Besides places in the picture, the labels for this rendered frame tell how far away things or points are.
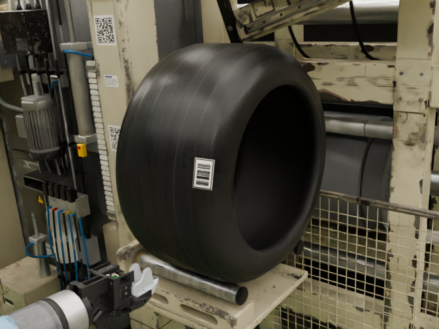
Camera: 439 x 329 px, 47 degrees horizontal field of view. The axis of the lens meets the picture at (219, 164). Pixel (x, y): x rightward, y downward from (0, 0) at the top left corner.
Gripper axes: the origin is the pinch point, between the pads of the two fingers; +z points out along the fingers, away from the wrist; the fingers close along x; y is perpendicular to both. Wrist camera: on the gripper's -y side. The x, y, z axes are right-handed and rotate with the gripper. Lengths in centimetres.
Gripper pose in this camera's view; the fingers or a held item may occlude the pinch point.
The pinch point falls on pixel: (153, 283)
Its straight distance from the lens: 111.9
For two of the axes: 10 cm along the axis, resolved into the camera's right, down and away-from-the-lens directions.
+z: 6.0, -1.7, 7.8
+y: 0.1, -9.7, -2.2
